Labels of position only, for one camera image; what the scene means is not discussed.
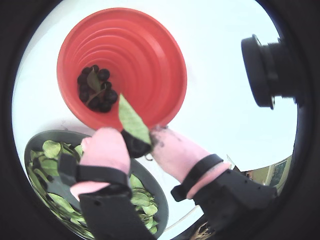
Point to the red collapsible silicone cup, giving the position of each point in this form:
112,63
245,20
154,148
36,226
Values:
150,62

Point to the pink tipped gripper finger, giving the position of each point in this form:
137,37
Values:
105,150
177,155

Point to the single green leaf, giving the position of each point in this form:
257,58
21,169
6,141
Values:
131,120
93,81

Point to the pile of green leaves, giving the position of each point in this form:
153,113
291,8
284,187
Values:
50,150

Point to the black camera lens module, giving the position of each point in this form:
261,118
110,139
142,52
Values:
257,75

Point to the dark grey round bowl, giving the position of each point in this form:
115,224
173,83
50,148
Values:
150,180

